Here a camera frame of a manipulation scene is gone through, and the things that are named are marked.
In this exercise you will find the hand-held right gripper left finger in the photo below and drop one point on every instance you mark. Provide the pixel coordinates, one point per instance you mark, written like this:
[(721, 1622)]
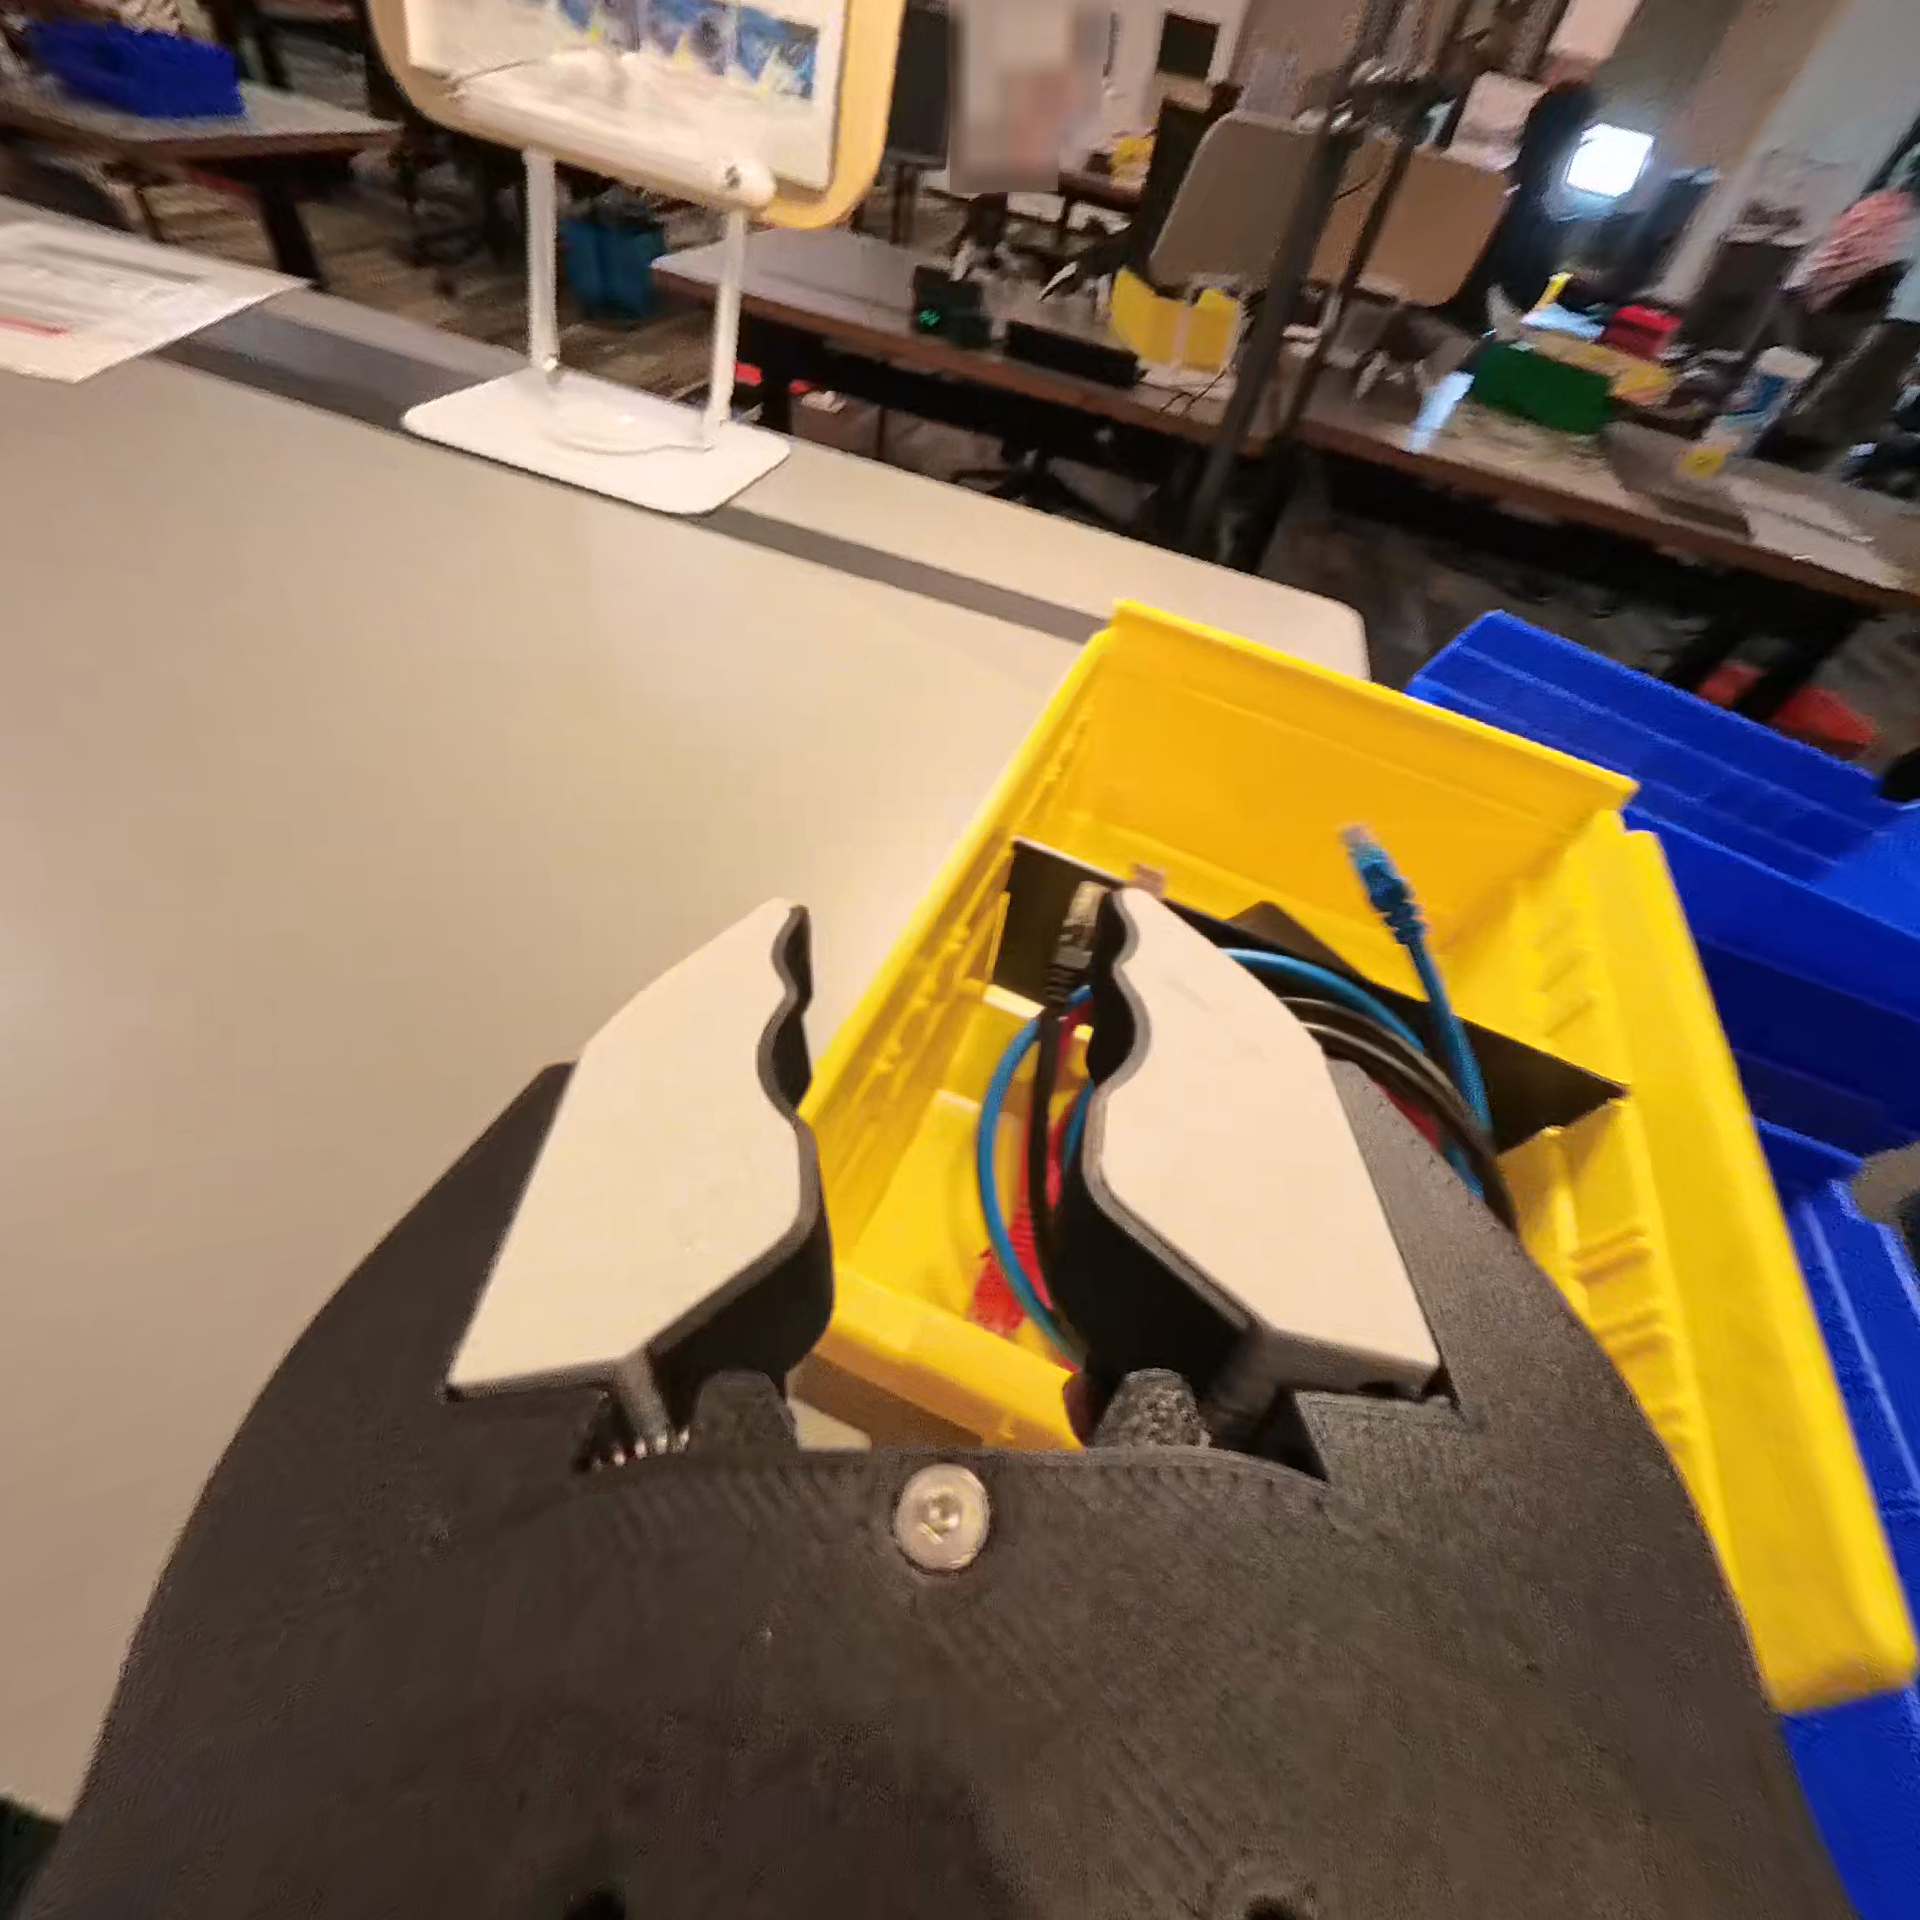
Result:
[(644, 1187)]

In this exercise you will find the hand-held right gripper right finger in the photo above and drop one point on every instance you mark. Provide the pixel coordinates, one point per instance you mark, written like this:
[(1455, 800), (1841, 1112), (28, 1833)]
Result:
[(1247, 1187)]

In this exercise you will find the yellow plastic bin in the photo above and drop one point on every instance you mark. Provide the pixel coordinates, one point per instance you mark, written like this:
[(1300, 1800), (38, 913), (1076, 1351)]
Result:
[(1275, 749)]

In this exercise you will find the black bin divider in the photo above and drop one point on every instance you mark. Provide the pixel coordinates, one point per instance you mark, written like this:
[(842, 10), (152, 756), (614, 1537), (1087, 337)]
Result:
[(1559, 1088)]

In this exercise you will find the sign board on white stand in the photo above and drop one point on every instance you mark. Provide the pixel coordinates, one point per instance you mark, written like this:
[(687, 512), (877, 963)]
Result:
[(600, 429)]

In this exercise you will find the green bin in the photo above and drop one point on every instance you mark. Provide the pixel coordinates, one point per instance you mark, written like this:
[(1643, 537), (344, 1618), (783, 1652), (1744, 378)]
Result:
[(1547, 388)]

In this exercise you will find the black tripod pole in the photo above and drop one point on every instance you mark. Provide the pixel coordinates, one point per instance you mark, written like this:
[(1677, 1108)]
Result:
[(1275, 332)]

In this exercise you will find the small yellow bin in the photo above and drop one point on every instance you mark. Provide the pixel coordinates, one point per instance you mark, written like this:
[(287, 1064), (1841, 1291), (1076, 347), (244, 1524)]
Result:
[(1177, 324)]

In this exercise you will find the long work table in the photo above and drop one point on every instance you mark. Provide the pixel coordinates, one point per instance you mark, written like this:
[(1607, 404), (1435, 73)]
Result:
[(842, 292)]

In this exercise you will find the white paper sheet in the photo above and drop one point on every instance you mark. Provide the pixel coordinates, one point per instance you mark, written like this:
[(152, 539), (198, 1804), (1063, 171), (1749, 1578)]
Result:
[(105, 302)]

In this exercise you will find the lit monitor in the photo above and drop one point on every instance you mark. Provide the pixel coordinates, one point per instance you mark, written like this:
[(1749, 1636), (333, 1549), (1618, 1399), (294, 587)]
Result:
[(1607, 157)]

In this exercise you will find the dark side table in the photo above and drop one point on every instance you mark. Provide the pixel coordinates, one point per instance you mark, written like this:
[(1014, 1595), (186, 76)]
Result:
[(194, 137)]

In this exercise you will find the small blue bin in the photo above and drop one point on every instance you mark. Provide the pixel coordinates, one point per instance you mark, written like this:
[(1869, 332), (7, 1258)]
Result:
[(135, 67)]

